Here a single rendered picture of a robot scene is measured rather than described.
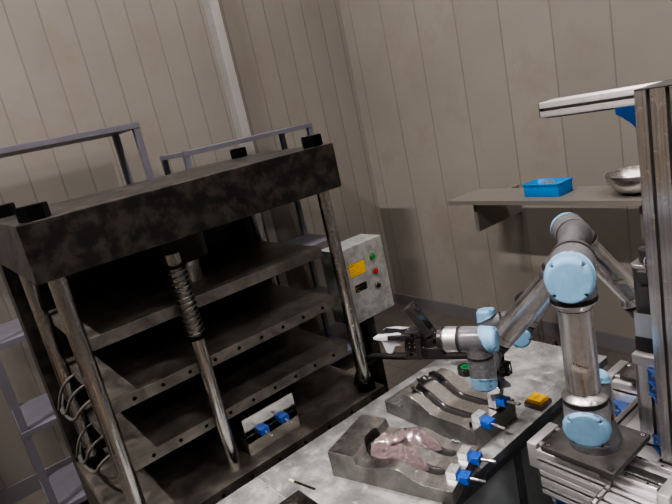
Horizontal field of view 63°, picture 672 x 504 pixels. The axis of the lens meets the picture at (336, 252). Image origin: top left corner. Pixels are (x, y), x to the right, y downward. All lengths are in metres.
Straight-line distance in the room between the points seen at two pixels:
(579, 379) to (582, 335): 0.13
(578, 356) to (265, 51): 4.16
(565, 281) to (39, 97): 3.76
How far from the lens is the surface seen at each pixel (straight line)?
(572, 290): 1.45
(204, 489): 2.50
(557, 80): 4.29
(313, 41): 5.48
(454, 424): 2.29
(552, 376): 2.71
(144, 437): 2.49
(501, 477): 2.43
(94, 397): 2.16
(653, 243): 1.68
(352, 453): 2.19
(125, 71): 4.62
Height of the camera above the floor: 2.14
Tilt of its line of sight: 14 degrees down
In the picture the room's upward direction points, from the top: 13 degrees counter-clockwise
